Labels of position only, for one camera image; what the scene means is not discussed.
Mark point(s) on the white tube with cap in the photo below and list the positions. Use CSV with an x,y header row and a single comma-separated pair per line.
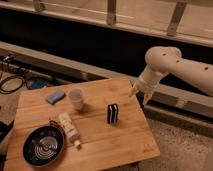
x,y
70,129

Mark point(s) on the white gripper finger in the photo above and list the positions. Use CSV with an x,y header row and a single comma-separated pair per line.
x,y
147,97
133,91

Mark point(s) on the blue box on floor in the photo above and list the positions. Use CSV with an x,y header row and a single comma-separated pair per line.
x,y
37,84

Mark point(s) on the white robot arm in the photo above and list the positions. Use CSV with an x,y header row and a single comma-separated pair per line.
x,y
161,61

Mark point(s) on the blue sponge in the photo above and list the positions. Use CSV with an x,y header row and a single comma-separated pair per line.
x,y
55,97

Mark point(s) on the translucent plastic cup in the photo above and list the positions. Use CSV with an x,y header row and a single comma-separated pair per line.
x,y
77,99

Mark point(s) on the black pan with spiral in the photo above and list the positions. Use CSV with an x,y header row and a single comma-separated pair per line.
x,y
44,144

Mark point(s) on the black and white eraser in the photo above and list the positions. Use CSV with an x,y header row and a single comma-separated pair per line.
x,y
112,113

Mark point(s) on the wooden cutting board table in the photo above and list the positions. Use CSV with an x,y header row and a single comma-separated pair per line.
x,y
103,145

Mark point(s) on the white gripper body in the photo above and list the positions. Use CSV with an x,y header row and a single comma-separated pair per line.
x,y
149,80

